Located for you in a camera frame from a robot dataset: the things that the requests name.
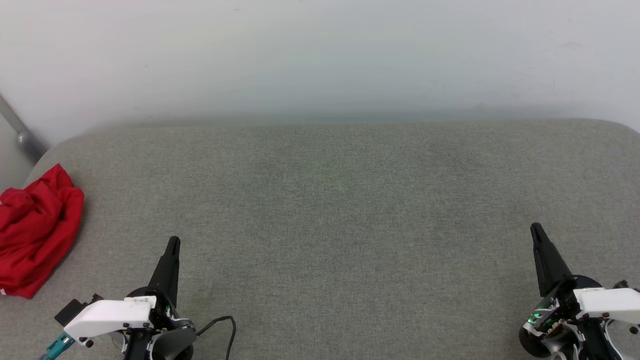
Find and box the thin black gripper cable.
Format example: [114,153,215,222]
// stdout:
[195,315,237,360]

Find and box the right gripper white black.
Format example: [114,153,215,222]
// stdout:
[519,222,640,360]

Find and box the black camera cable teal plug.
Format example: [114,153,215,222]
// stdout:
[40,333,76,360]

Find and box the red and white jersey shirt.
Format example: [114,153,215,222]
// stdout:
[0,163,85,300]

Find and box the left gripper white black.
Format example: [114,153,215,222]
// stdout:
[64,236,197,360]

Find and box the grey metal wall rail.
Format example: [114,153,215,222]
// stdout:
[0,92,49,164]

